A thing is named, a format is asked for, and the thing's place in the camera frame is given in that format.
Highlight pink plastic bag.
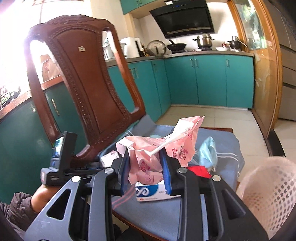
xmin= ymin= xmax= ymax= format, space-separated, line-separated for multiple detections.
xmin=116 ymin=116 xmax=204 ymax=185

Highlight grey refrigerator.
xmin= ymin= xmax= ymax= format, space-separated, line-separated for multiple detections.
xmin=265 ymin=1 xmax=295 ymax=121

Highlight black range hood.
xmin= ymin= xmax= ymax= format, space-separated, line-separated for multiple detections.
xmin=150 ymin=1 xmax=215 ymax=39

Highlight steel stock pot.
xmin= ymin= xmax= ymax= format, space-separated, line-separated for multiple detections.
xmin=193 ymin=34 xmax=214 ymax=50

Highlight teal lower kitchen cabinets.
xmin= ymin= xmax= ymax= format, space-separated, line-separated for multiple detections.
xmin=1 ymin=52 xmax=254 ymax=203

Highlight dark lidded pot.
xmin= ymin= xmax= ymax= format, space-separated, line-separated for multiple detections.
xmin=228 ymin=36 xmax=247 ymax=50

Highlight person's dark sleeve forearm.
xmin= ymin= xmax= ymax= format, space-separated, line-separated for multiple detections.
xmin=1 ymin=192 xmax=37 ymax=238

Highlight blue striped seat cloth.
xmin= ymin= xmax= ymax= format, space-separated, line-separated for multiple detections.
xmin=99 ymin=115 xmax=245 ymax=240

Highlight round pot lid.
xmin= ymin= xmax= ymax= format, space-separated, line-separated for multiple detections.
xmin=146 ymin=40 xmax=167 ymax=56

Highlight light blue face mask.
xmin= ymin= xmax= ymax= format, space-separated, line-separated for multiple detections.
xmin=197 ymin=137 xmax=218 ymax=171

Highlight teal upper cabinets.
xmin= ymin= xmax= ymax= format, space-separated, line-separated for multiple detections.
xmin=120 ymin=0 xmax=156 ymax=15

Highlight person's left hand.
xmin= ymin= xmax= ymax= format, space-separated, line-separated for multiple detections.
xmin=31 ymin=184 xmax=61 ymax=213

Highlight red snack wrapper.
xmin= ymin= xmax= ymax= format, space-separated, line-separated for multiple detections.
xmin=187 ymin=166 xmax=212 ymax=179

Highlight white lattice trash basket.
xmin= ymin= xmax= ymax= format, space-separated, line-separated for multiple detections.
xmin=236 ymin=156 xmax=295 ymax=239

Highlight glass sliding door wooden frame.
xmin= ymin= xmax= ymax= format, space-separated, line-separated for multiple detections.
xmin=227 ymin=1 xmax=283 ymax=139

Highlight black wok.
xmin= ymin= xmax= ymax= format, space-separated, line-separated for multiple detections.
xmin=166 ymin=39 xmax=186 ymax=53

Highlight white electric kettle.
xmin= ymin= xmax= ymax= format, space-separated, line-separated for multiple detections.
xmin=119 ymin=37 xmax=140 ymax=58

